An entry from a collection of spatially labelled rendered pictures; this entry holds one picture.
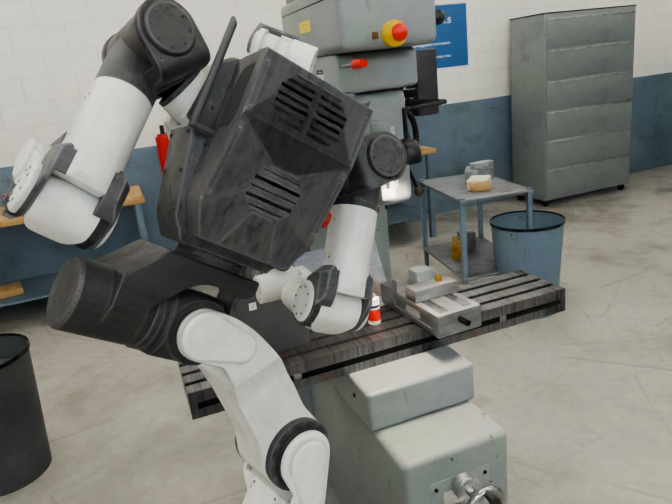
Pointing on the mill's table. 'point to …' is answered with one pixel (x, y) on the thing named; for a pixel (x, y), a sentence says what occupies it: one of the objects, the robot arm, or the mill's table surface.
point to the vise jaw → (430, 289)
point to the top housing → (357, 23)
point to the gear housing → (365, 77)
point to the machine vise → (432, 309)
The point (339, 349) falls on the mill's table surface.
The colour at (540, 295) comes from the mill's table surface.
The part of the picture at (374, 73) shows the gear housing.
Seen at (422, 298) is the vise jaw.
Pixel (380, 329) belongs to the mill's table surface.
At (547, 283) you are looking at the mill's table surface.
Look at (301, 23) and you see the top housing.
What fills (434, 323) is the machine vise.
